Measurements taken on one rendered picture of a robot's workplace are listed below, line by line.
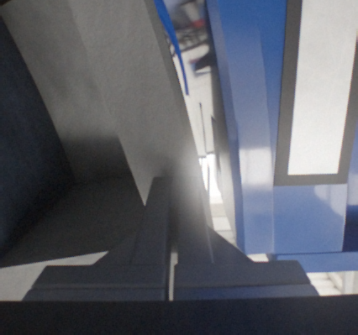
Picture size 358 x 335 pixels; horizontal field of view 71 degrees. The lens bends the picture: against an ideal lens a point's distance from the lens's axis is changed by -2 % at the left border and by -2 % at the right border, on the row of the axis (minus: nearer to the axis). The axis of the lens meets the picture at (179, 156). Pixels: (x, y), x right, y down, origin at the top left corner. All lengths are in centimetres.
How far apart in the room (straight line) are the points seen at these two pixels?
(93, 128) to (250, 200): 23
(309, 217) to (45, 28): 33
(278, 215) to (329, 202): 3
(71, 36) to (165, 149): 23
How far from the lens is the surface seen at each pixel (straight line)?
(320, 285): 989
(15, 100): 32
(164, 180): 15
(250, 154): 17
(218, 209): 965
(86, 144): 35
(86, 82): 34
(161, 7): 207
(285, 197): 18
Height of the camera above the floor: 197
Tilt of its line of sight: 17 degrees up
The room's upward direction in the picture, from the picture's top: 178 degrees clockwise
